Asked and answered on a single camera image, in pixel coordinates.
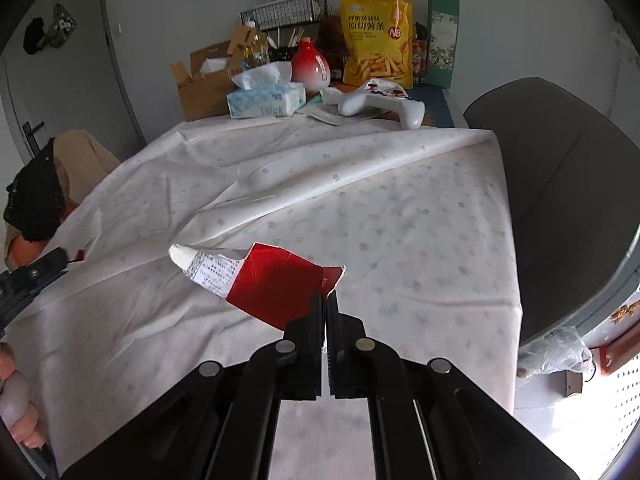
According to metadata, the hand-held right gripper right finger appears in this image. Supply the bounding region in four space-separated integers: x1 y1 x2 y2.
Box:
325 292 581 480

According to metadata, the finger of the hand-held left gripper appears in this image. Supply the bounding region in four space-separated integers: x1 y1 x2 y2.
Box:
0 247 68 328

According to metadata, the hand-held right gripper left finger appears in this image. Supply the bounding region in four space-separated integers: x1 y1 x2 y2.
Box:
60 292 326 480

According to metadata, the red carton scrap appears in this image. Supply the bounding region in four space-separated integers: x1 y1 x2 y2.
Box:
169 242 347 332

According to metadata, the person's left hand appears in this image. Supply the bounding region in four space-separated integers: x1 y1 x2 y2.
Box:
0 344 48 451

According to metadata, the orange cloth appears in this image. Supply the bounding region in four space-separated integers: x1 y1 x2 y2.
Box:
5 232 46 268

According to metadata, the black cloth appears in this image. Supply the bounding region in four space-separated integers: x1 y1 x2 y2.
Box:
4 137 68 243

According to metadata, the beige jacket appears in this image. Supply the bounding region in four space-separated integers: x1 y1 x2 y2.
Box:
52 129 123 206

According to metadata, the white patterned tablecloth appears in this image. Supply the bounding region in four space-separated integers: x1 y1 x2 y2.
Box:
5 117 525 480

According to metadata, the grey door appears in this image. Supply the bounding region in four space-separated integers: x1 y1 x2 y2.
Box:
0 0 146 166

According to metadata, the clear plastic bag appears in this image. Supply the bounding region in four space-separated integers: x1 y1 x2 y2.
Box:
517 326 593 378

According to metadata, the black hat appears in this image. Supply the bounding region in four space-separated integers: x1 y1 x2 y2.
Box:
22 16 48 55

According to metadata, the open cardboard box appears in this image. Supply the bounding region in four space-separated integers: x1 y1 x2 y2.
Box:
170 25 261 122

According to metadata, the green panda pouch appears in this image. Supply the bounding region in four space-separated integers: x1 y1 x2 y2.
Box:
44 3 77 47

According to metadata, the white game controller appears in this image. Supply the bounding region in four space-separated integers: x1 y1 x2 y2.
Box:
338 79 426 128

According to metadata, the blue white tissue box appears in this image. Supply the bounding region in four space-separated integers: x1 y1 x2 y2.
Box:
226 61 307 120

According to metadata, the red box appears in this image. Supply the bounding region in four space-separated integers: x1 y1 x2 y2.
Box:
599 341 640 376

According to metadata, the grey chair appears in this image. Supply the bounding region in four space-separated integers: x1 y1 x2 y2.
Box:
462 76 640 348

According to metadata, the white pegboard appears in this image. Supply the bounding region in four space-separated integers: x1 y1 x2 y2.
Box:
515 355 640 466

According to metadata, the red white vase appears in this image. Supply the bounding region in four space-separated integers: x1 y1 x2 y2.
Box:
291 37 332 95

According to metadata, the red snack packet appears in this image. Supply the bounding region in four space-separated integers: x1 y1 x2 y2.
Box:
411 37 428 86

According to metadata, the clear oil bottle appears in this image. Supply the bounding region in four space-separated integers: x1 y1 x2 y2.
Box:
242 27 271 68

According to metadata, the black utensil holder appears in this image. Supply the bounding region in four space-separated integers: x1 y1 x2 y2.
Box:
270 27 306 61

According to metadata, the yellow snack bag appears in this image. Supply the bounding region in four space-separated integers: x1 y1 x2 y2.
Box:
340 0 416 90

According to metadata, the tall green box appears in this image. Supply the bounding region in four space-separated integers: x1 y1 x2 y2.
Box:
424 0 462 88

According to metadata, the metal door handle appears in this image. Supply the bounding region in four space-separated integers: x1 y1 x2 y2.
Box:
22 121 48 156

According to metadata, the black wire basket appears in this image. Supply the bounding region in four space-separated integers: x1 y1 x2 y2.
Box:
241 0 323 32

